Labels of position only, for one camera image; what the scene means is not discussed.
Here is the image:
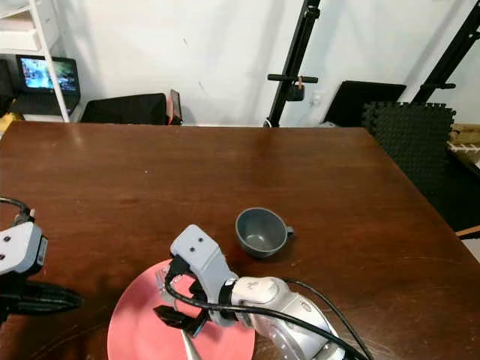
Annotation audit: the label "silver metal fork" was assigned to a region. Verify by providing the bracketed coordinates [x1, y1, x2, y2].
[156, 270, 201, 360]

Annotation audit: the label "pink round plate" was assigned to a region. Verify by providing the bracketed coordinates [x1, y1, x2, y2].
[107, 259, 257, 360]

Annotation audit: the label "grey plastic cup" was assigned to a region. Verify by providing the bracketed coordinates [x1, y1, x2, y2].
[235, 208, 295, 260]

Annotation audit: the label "red and black case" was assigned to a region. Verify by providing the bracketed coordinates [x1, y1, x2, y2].
[166, 88, 184, 126]

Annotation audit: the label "yellow flat item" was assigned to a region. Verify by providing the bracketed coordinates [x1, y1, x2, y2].
[0, 112, 21, 137]

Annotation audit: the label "black soft bag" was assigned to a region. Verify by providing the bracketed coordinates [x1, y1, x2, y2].
[79, 93, 170, 125]

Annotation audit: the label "black dark-screen laptop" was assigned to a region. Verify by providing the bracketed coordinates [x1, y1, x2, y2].
[0, 60, 17, 115]

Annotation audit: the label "open laptop with lit screen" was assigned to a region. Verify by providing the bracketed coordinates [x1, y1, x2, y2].
[14, 54, 82, 118]

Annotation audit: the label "black flat panel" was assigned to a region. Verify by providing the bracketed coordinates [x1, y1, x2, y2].
[322, 80, 408, 128]

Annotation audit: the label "black stand pole with crossbar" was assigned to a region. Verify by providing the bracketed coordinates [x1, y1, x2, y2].
[263, 0, 323, 129]

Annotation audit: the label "white flat box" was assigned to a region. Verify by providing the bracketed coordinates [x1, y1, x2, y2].
[0, 13, 40, 53]

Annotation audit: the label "black foam floor mats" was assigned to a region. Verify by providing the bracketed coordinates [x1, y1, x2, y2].
[361, 101, 480, 235]

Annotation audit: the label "light wooden crate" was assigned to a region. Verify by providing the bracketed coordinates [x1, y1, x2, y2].
[448, 123, 480, 167]

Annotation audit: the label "black slanted stand pole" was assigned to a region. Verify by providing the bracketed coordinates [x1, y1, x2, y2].
[410, 1, 480, 105]

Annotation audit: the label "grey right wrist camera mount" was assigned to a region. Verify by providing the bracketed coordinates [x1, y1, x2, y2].
[169, 224, 238, 328]

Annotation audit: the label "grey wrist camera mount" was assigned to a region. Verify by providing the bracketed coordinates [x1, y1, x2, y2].
[0, 221, 49, 277]
[169, 224, 238, 328]

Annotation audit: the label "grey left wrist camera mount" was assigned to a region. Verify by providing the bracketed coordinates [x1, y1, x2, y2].
[0, 221, 49, 277]

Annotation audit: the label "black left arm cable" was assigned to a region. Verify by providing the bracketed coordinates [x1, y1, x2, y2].
[0, 196, 37, 224]

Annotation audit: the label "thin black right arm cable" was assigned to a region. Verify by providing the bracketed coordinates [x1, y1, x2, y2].
[279, 277, 377, 359]

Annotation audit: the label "white metal shelf frame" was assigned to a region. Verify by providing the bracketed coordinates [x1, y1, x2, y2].
[0, 0, 73, 124]

